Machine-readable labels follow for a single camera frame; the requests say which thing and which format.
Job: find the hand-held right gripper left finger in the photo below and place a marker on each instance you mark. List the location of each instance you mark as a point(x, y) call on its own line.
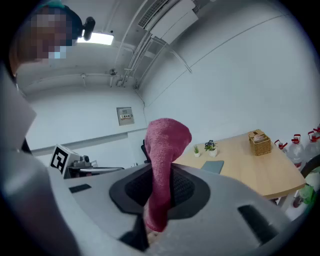
point(95, 207)

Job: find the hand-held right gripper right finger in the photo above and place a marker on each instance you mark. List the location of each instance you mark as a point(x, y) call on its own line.
point(225, 207)

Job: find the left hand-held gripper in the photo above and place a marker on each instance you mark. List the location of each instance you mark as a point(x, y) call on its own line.
point(72, 160)

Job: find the pink cloth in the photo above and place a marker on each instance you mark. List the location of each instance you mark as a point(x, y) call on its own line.
point(165, 150)

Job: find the black office chair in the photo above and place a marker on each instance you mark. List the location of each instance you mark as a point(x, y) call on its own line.
point(144, 151)

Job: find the purple flower plant white pot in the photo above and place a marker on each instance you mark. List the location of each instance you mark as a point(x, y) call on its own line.
point(211, 148)

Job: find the small spiky plant white pot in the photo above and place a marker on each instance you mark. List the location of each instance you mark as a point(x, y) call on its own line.
point(196, 152)

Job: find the wicker tissue box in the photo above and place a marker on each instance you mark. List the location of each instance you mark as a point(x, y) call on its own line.
point(260, 143)

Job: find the green bag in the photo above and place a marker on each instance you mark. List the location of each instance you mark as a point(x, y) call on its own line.
point(307, 195)

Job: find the round dark wicker chair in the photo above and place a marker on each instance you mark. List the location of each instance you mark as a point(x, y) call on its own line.
point(310, 162)

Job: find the white conduit pipes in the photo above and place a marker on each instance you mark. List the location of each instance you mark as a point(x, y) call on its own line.
point(136, 57)

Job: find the rectangular ceiling light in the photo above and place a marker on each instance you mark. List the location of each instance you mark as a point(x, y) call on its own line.
point(97, 38)

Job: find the person's head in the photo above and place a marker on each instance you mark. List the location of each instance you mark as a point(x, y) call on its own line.
point(47, 35)

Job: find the white ceiling air conditioner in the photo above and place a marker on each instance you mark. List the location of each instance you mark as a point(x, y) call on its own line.
point(172, 20)

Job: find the grey electrical wall panel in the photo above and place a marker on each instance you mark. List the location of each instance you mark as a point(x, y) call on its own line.
point(125, 116)

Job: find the black head camera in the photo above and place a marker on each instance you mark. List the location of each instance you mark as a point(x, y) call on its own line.
point(88, 27)

